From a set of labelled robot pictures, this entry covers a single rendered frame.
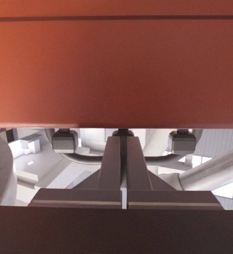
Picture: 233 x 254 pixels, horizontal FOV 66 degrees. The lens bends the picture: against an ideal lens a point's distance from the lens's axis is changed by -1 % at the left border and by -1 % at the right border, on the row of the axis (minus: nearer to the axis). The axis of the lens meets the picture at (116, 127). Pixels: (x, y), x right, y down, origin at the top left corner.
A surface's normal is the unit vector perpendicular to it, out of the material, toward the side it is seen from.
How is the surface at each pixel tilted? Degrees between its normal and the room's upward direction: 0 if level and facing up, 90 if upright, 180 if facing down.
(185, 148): 90
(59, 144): 90
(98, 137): 90
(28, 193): 90
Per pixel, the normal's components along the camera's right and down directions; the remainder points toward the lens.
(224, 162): -0.66, -0.45
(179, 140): -0.03, 0.12
